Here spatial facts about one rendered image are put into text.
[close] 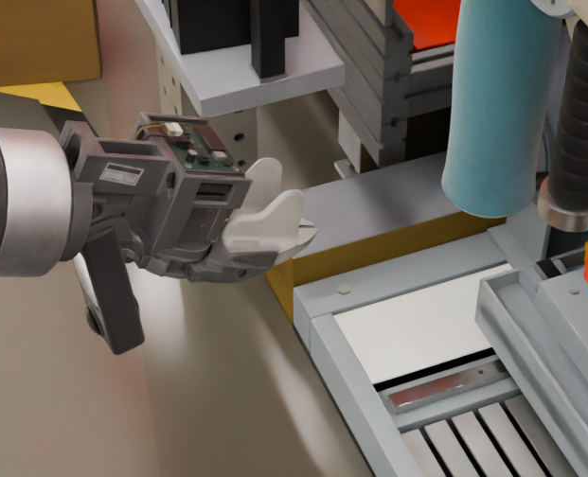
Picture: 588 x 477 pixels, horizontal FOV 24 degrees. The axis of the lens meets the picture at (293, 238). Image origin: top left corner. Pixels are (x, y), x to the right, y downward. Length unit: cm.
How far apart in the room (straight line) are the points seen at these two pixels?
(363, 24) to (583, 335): 53
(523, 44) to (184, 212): 42
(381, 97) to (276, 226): 91
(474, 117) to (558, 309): 42
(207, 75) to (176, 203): 67
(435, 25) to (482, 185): 66
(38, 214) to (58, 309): 109
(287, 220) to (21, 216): 21
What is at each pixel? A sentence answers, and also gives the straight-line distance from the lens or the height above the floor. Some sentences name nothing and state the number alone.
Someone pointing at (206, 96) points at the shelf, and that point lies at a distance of 149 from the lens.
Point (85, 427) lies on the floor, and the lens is 176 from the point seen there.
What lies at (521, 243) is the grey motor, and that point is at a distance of 185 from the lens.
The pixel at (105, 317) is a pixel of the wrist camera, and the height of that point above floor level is 70.
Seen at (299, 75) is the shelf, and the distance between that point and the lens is 152.
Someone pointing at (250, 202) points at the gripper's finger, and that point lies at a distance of 96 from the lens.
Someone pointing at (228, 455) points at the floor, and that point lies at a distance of 172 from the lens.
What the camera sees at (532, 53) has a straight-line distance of 119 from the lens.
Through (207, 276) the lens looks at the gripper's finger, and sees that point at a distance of 90.
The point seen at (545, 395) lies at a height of 14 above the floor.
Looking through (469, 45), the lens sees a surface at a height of 67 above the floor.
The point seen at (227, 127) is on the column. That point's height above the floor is 23.
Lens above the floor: 137
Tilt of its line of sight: 44 degrees down
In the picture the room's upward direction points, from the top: straight up
